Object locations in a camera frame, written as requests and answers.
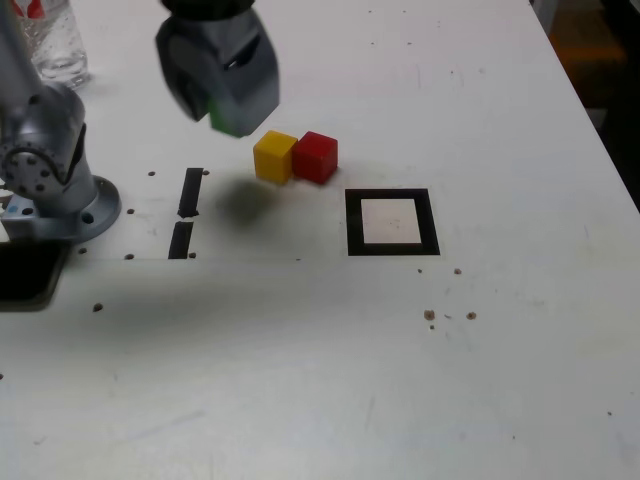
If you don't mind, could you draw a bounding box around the yellow cube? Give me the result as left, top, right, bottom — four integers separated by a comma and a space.
253, 129, 300, 185

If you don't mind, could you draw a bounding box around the green cube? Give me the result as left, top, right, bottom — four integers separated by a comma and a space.
208, 97, 241, 137

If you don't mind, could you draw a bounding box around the black tape strip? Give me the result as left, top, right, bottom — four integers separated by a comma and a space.
167, 167, 205, 260

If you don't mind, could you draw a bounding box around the black tape square outline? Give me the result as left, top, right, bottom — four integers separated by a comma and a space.
344, 187, 441, 257

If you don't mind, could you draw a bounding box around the clear plastic bottle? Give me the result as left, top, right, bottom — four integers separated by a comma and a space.
9, 0, 91, 89

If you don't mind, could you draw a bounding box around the black flat device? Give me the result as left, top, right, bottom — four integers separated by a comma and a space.
0, 242, 69, 312

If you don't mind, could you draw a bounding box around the red cube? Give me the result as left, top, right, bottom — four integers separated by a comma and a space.
291, 130, 339, 185

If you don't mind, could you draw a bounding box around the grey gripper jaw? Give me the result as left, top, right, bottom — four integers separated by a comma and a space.
154, 14, 224, 124
209, 9, 281, 139

